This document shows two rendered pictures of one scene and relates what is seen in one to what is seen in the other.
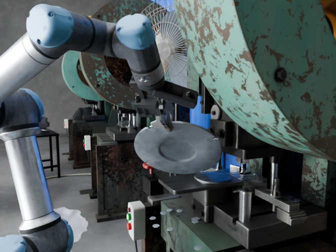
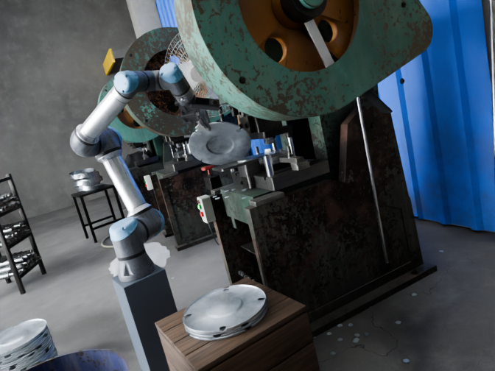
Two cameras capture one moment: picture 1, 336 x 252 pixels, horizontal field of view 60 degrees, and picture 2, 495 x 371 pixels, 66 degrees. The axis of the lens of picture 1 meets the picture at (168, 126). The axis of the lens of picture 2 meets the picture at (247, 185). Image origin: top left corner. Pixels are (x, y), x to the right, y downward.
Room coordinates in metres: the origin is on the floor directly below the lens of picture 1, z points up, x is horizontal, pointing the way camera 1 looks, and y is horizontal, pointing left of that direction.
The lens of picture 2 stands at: (-0.85, -0.10, 1.00)
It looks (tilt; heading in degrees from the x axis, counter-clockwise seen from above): 11 degrees down; 0
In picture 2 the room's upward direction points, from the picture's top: 14 degrees counter-clockwise
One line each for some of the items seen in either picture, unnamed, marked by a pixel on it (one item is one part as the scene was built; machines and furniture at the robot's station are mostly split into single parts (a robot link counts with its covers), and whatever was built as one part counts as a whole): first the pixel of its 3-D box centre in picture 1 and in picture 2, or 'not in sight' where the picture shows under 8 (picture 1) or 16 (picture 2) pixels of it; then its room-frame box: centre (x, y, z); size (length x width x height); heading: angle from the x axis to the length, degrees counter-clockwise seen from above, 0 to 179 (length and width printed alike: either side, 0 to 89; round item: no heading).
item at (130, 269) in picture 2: not in sight; (134, 262); (0.70, 0.43, 0.50); 0.15 x 0.15 x 0.10
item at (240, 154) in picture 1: (245, 150); (269, 135); (1.00, -0.27, 0.86); 0.20 x 0.16 x 0.05; 23
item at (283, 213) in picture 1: (278, 196); (292, 157); (0.85, -0.33, 0.76); 0.17 x 0.06 x 0.10; 23
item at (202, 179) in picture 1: (199, 197); (243, 174); (0.94, -0.11, 0.72); 0.25 x 0.14 x 0.14; 113
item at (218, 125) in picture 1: (235, 100); (253, 100); (0.99, -0.23, 1.04); 0.17 x 0.15 x 0.30; 113
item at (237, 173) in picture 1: (242, 179); (272, 156); (1.00, -0.26, 0.76); 0.15 x 0.09 x 0.05; 23
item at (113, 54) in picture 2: not in sight; (132, 57); (6.78, 1.39, 2.44); 1.25 x 0.92 x 0.27; 23
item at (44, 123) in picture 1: (38, 144); (96, 202); (3.51, 1.59, 0.40); 0.45 x 0.40 x 0.79; 35
